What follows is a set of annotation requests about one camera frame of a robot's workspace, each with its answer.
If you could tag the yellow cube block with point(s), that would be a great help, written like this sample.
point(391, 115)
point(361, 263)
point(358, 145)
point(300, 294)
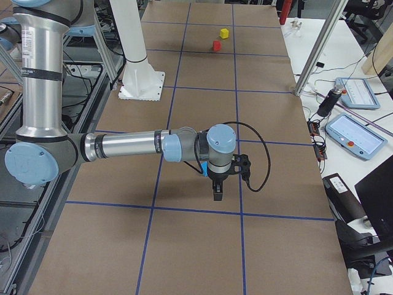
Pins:
point(224, 33)

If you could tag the far teach pendant tablet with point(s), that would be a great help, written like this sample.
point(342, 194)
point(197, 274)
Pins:
point(357, 93)

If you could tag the aluminium frame post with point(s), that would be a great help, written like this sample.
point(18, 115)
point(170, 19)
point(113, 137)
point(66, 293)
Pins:
point(324, 35)

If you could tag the white pedestal column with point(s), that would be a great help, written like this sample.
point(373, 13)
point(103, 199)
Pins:
point(140, 81)

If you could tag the red cube block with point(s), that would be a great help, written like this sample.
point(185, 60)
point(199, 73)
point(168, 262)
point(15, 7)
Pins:
point(216, 45)

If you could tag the black water bottle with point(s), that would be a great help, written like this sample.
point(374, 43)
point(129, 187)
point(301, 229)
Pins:
point(328, 103)

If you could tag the red fire extinguisher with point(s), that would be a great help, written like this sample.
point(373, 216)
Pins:
point(286, 7)

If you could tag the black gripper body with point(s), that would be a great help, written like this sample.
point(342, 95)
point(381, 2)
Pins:
point(217, 178)

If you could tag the teach pendant tablet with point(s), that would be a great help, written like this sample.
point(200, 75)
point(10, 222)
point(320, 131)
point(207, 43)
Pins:
point(354, 137)
point(357, 93)

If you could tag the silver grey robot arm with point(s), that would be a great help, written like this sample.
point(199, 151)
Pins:
point(43, 149)
point(10, 34)

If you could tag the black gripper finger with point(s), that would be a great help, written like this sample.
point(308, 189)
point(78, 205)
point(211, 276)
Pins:
point(217, 190)

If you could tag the near teach pendant tablet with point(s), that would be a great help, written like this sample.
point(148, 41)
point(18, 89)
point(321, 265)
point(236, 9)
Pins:
point(354, 137)

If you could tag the black monitor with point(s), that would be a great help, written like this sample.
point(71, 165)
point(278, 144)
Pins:
point(375, 194)

